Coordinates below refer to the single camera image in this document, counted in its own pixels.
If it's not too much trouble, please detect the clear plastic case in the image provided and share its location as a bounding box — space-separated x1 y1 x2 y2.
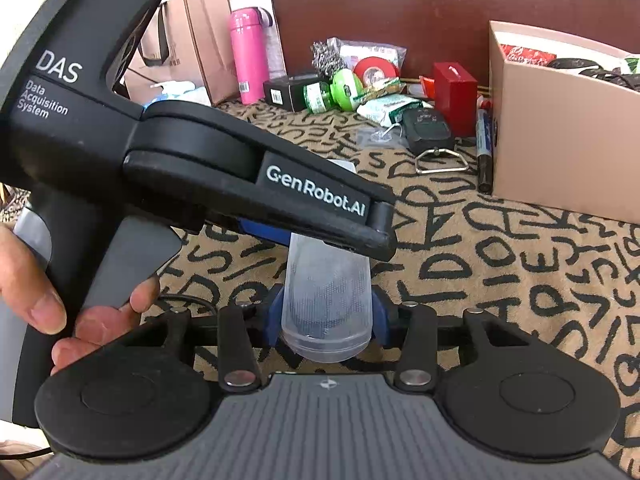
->
281 234 373 363

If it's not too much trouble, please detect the green white bottle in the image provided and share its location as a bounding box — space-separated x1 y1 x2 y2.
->
303 68 363 114

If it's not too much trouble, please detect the brown paper shopping bag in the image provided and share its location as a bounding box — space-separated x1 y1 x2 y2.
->
124 0 239 105

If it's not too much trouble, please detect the brown letter print cloth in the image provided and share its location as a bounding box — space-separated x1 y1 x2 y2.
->
160 102 639 479

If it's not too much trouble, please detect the black rectangular box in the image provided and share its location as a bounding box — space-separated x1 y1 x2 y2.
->
262 74 320 112

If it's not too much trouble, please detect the pink thermos bottle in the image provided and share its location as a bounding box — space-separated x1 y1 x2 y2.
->
229 6 272 105

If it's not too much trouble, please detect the steel wool scrubber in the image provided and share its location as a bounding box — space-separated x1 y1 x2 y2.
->
310 41 347 80

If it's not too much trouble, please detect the green white sachet packet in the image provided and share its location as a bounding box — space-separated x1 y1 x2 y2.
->
357 94 425 127

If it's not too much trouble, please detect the black marker pen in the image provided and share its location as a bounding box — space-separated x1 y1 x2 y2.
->
475 96 494 194

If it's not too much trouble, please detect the brown cardboard shoe box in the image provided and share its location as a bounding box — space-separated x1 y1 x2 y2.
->
489 21 639 223

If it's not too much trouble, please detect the red small box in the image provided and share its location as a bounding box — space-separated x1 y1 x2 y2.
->
433 62 477 138

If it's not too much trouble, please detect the clear plastic bag with label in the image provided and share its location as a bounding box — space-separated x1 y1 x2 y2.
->
326 37 407 75

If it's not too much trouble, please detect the red tape roll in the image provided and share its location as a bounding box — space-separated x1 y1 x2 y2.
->
354 56 399 87

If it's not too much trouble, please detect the red packet in box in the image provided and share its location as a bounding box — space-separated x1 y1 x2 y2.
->
500 44 556 66

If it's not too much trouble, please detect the dark wooden headboard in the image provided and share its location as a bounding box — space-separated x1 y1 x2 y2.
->
272 0 639 84

